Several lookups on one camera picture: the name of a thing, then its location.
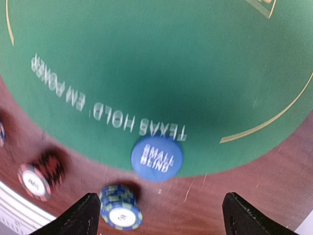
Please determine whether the blue small blind button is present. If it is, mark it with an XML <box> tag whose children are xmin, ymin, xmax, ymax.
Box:
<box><xmin>131</xmin><ymin>136</ymin><xmax>184</xmax><ymax>182</ymax></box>

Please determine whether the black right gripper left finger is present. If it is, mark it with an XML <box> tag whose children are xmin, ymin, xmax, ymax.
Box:
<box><xmin>32</xmin><ymin>193</ymin><xmax>100</xmax><ymax>235</ymax></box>

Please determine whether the aluminium front rail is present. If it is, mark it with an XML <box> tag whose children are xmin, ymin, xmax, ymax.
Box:
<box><xmin>0</xmin><ymin>182</ymin><xmax>56</xmax><ymax>235</ymax></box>

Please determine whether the blue white chip stack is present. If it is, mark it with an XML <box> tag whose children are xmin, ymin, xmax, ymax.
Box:
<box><xmin>0</xmin><ymin>121</ymin><xmax>6</xmax><ymax>147</ymax></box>

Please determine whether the green round poker mat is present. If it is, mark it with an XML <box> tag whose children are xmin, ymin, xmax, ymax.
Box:
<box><xmin>0</xmin><ymin>0</ymin><xmax>313</xmax><ymax>177</ymax></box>

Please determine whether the dark blue green chip stack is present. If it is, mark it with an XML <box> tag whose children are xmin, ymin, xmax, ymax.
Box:
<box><xmin>99</xmin><ymin>185</ymin><xmax>143</xmax><ymax>231</ymax></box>

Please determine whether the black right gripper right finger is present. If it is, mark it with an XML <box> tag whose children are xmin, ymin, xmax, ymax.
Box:
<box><xmin>222</xmin><ymin>192</ymin><xmax>296</xmax><ymax>235</ymax></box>

